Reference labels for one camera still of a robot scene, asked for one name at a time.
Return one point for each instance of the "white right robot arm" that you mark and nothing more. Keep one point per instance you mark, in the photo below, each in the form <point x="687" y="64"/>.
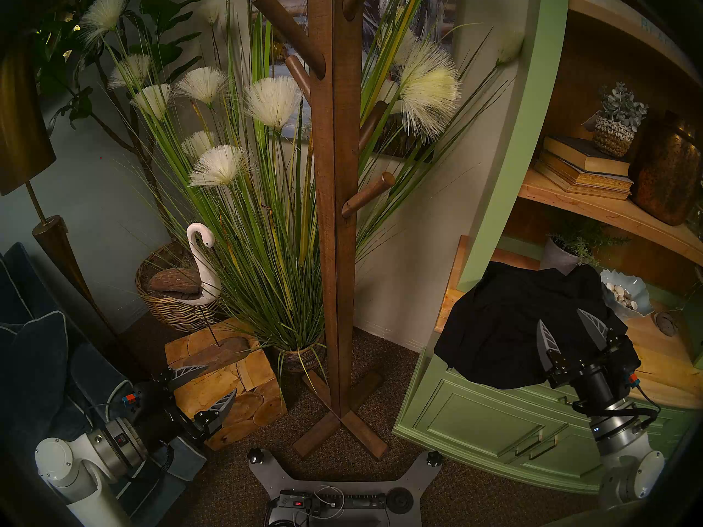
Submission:
<point x="626" y="460"/>

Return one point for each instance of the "woven plant pot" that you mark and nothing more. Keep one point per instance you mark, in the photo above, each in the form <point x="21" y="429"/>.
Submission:
<point x="299" y="360"/>

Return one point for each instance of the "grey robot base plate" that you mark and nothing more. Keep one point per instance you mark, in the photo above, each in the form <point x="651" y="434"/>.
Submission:
<point x="340" y="485"/>

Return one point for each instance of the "wicker basket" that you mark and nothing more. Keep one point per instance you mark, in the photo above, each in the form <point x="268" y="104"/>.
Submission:
<point x="170" y="314"/>

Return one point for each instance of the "dark covered old book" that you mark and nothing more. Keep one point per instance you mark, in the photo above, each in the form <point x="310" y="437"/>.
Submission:
<point x="576" y="152"/>

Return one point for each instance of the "succulent in woven pot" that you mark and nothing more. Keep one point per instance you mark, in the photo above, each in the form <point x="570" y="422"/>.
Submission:
<point x="612" y="139"/>

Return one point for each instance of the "dark leafy green plant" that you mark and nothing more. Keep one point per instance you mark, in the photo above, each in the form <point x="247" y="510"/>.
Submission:
<point x="159" y="15"/>

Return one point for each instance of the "brown wooden stand base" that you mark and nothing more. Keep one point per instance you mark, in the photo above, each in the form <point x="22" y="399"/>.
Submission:
<point x="219" y="353"/>

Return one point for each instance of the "small plant in grey pot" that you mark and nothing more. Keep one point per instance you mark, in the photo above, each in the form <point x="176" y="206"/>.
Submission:
<point x="557" y="257"/>

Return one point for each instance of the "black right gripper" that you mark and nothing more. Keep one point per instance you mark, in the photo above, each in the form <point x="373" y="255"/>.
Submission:
<point x="593" y="380"/>

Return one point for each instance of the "black base knob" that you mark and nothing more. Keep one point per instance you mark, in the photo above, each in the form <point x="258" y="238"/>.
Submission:
<point x="434" y="458"/>
<point x="255" y="455"/>

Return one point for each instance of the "black jacket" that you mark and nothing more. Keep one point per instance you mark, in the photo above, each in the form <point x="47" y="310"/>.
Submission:
<point x="494" y="323"/>

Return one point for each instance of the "pale blue shell bowl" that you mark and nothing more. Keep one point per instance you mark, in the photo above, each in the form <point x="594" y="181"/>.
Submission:
<point x="637" y="295"/>

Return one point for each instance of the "brass floor lamp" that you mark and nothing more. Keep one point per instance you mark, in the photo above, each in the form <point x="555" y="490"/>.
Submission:
<point x="22" y="136"/>

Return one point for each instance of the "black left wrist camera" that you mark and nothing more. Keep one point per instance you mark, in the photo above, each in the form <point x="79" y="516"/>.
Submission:
<point x="137" y="402"/>

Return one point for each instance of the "brown wooden coat rack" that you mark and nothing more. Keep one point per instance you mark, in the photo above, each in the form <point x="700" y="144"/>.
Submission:
<point x="335" y="202"/>

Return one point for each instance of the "small round stone disc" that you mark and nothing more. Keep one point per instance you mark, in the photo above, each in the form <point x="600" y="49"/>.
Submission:
<point x="666" y="324"/>

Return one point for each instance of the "green wooden shelf cabinet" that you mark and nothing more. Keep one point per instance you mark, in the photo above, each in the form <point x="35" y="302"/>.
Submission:
<point x="483" y="421"/>

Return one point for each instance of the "wooden log block stool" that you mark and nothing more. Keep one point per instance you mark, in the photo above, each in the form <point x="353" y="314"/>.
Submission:
<point x="241" y="383"/>

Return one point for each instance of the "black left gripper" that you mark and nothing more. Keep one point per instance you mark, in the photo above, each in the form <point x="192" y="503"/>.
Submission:
<point x="176" y="416"/>

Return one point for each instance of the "blue piped cushion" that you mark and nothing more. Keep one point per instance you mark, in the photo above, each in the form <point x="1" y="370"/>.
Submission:
<point x="33" y="366"/>

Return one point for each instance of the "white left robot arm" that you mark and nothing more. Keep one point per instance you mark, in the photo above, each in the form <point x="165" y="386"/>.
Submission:
<point x="60" y="465"/>

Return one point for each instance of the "white swan figurine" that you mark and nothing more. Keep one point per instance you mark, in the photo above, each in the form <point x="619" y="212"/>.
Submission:
<point x="200" y="257"/>

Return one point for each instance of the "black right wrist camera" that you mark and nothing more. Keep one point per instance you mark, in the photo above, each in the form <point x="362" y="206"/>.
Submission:
<point x="629" y="364"/>

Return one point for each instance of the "tall grass with white pompons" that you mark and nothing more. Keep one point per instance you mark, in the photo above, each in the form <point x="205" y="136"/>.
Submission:
<point x="263" y="268"/>

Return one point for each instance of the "dark blue sofa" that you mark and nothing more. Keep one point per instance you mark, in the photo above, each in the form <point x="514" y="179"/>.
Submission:
<point x="93" y="372"/>

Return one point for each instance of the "thick tan old book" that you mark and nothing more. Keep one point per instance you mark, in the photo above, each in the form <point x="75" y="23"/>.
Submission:
<point x="582" y="190"/>

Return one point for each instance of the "pale blue lettered book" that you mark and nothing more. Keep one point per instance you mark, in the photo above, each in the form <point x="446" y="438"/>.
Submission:
<point x="631" y="12"/>

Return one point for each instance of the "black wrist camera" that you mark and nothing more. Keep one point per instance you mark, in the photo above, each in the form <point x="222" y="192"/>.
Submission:
<point x="137" y="402"/>
<point x="629" y="364"/>

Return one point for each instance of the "brown ceramic vase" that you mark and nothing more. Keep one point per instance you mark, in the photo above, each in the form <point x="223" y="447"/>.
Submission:
<point x="664" y="169"/>

